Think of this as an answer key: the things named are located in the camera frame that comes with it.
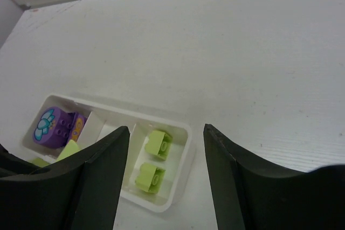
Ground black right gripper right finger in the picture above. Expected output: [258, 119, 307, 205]
[203, 124, 344, 229]

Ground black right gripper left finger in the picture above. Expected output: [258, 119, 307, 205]
[1, 126, 130, 229]

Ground light green lego slide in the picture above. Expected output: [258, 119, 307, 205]
[30, 140, 80, 168]

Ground light green lego brick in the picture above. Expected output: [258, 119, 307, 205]
[135, 162, 165, 194]
[144, 130, 173, 161]

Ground purple flower lego block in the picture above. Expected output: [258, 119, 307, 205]
[32, 107, 87, 149]

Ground white three-compartment tray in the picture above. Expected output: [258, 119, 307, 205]
[21, 95, 196, 213]

